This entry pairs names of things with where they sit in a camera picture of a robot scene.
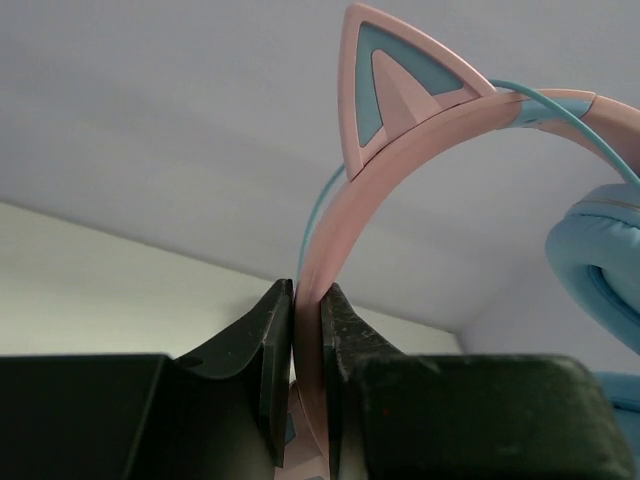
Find light blue headphone cable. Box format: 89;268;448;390
297;77;640;291

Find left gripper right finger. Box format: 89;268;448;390
320;284;431;479

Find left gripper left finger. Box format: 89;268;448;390
175;279;293;468

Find pink blue cat-ear headphones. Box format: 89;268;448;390
276;4;639;479

